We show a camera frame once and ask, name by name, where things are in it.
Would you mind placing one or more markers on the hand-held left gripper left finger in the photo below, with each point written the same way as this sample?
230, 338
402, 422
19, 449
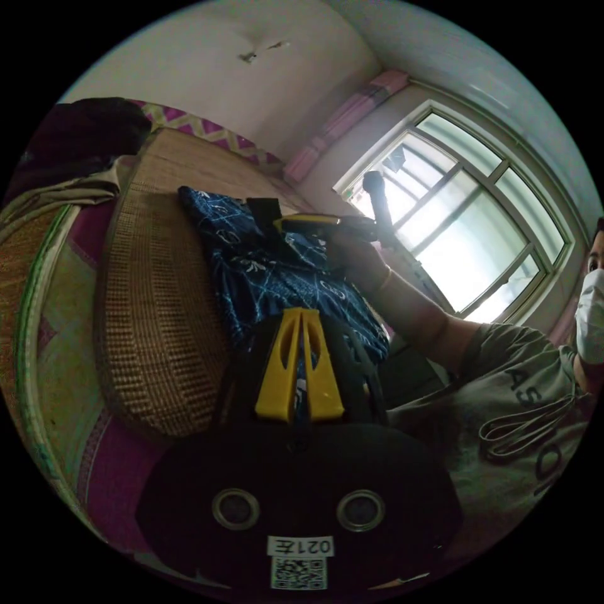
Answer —
276, 377

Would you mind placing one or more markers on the window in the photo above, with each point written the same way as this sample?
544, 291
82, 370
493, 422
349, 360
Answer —
472, 236

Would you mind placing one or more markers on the person's right forearm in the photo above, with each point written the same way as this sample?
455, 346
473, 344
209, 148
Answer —
420, 316

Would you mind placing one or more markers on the bed with woven mat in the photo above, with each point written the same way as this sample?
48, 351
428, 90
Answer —
155, 292

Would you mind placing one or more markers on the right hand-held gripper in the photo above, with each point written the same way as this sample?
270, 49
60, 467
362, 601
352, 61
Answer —
262, 211

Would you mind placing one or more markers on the blue patterned short sleeve shirt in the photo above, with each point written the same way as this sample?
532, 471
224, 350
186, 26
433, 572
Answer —
264, 283

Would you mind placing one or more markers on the person's right hand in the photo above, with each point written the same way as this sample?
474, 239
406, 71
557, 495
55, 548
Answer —
356, 262

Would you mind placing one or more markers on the person's body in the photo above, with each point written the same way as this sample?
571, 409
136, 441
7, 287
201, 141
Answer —
514, 406

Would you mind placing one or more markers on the pink curtain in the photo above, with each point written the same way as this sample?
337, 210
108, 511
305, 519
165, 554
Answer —
349, 113

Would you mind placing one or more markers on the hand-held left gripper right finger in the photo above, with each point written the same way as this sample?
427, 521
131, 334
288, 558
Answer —
323, 382

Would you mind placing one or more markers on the pile of clothes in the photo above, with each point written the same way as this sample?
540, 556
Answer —
80, 137

